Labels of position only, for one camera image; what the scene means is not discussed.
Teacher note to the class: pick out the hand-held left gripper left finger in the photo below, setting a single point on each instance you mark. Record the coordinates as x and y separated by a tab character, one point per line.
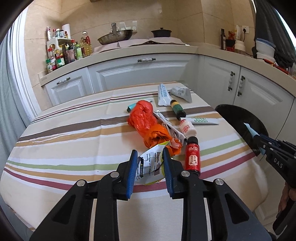
130	176

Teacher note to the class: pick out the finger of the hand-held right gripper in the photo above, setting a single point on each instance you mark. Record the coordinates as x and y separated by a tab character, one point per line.
269	140
263	148

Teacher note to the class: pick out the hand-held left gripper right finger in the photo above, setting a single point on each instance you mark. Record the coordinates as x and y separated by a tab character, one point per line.
168	176

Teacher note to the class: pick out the yellow white snack packet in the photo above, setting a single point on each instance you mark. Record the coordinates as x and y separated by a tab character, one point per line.
150	165

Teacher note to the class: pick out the red plastic bottle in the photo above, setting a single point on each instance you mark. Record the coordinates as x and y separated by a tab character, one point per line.
193	157

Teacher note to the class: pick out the black trash bin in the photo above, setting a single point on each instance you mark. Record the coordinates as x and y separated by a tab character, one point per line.
238	122

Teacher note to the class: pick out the white wrapper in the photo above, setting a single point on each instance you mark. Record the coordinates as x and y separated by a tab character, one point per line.
170	126

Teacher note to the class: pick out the small white bottle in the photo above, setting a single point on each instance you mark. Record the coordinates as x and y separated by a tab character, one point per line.
187	127

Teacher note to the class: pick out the orange plastic bag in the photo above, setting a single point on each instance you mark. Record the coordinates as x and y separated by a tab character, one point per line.
143	118

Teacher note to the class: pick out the white sachet green print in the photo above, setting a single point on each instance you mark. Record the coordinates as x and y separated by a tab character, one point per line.
204	120

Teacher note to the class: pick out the dark bottle green label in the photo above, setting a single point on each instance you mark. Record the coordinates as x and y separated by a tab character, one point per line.
178	110

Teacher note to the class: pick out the small teal white sachet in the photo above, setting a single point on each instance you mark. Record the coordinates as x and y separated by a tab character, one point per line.
131	107

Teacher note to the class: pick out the person's right hand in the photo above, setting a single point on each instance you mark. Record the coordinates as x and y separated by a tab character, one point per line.
285	197

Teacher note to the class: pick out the long white sachet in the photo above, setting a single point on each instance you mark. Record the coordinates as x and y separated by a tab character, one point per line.
163	95

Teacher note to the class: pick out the silver sachet with picture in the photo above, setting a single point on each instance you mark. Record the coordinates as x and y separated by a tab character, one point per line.
181	92

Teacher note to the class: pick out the stack of white containers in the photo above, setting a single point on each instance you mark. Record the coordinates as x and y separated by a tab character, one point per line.
265	48

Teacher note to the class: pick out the white jar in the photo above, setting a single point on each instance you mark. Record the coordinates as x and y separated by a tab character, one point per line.
240	48

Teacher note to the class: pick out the black cup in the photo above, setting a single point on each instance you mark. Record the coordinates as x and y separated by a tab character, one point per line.
230	45

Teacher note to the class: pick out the wide white drawer front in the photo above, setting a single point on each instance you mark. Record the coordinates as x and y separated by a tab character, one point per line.
143	74

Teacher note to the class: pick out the small white cabinet door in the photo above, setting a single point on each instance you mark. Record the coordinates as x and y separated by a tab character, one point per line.
69	91

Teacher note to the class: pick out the dark glass bottle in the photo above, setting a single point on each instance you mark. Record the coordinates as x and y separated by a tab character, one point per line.
223	40

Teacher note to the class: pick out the red packet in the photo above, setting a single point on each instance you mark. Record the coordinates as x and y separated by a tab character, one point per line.
231	35

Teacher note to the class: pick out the dark hanging cloth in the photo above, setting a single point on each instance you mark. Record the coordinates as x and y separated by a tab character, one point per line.
270	20

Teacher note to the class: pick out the beige kitchen countertop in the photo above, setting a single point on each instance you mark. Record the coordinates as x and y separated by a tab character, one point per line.
143	52

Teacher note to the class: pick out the beige stove cover cloth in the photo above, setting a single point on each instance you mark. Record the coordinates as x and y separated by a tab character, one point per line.
138	42

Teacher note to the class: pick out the group of condiment bottles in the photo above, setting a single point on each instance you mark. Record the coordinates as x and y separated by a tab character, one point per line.
69	52

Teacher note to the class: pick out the steel wok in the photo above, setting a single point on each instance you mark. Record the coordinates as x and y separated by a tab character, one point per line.
115	38

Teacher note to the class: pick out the black pot with lid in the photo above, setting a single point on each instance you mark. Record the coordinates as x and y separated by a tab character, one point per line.
161	33

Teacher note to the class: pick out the grey curtain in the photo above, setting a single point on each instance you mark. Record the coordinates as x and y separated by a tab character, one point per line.
9	92

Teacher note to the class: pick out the paper towel roll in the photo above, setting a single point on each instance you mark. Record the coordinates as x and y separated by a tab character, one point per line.
66	30

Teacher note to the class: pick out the white wall socket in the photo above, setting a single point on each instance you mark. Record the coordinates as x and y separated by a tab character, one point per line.
245	29

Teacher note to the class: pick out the white wall hook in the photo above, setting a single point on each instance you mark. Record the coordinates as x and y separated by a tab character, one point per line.
124	26
134	25

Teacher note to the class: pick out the white door frame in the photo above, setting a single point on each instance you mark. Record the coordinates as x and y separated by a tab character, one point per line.
23	58

